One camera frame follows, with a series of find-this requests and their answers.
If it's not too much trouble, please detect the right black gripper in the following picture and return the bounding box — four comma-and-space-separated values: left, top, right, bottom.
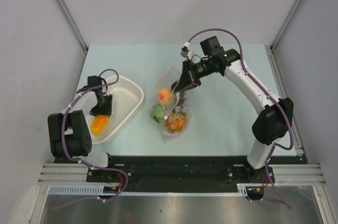
175, 58, 214, 94

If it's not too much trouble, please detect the toy orange mango slice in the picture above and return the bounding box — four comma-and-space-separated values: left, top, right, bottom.
91, 115, 109, 135

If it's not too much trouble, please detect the toy peach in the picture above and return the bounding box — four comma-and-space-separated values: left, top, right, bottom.
157, 88, 175, 105

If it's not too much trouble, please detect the clear zip top bag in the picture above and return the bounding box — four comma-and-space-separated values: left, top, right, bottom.
148, 67, 191, 142

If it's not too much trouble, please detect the green toy watermelon ball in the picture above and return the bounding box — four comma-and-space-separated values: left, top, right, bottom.
149, 104, 166, 123

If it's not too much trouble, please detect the orange toy pineapple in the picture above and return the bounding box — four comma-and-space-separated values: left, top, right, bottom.
165, 94, 189, 134

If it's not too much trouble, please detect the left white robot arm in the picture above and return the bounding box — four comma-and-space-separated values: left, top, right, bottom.
48, 76, 117, 182

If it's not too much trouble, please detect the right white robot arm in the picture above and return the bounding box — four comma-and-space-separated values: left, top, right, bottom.
173, 36, 294, 182

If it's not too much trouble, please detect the white perforated plastic basket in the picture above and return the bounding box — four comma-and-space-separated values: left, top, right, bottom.
91, 76, 144, 145

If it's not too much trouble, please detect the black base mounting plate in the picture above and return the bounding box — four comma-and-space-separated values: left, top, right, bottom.
54, 155, 308, 200

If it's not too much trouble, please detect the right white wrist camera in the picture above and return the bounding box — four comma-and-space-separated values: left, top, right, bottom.
180, 42, 196, 62

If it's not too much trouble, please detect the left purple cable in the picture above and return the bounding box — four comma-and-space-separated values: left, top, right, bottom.
51, 69, 129, 209

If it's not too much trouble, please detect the purple cable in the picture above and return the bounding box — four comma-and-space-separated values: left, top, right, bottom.
187, 27, 295, 209
51, 69, 129, 209

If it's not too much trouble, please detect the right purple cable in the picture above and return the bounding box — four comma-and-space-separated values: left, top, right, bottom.
187, 27, 295, 209

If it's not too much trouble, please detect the right aluminium frame post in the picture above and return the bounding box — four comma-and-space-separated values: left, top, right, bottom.
271, 0, 320, 48

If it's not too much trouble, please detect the aluminium frame post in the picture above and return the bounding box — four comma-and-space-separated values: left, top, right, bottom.
54, 0, 89, 54
271, 0, 320, 48

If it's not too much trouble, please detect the white slotted cable duct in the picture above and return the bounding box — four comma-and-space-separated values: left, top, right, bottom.
48, 184, 248, 197

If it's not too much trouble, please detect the left aluminium frame post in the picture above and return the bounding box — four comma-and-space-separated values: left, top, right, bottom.
54, 0, 89, 54

